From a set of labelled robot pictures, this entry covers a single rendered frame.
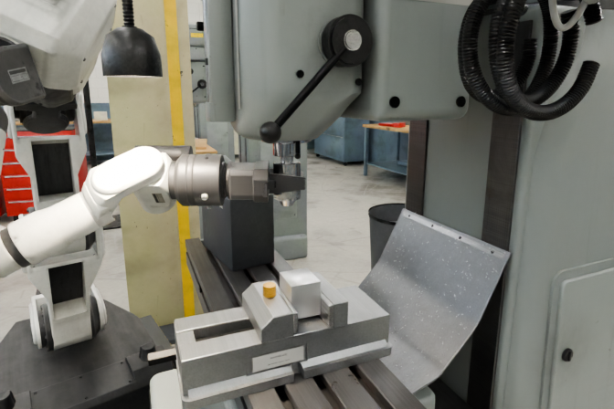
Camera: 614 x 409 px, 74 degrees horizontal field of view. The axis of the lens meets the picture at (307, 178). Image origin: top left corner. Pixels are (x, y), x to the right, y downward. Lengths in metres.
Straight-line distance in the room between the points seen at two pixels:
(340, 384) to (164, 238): 1.92
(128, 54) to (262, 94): 0.18
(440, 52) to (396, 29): 0.09
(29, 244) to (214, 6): 0.43
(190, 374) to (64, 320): 0.84
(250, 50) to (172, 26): 1.81
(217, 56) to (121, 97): 1.75
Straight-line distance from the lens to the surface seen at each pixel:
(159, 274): 2.58
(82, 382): 1.43
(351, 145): 8.04
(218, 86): 0.64
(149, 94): 2.37
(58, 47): 0.90
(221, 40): 0.65
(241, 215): 1.03
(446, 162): 0.92
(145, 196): 0.73
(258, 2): 0.61
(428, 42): 0.69
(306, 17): 0.61
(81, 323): 1.48
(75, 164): 1.24
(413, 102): 0.67
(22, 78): 0.86
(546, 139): 0.81
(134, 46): 0.57
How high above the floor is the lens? 1.38
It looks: 12 degrees down
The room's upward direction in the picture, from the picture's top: straight up
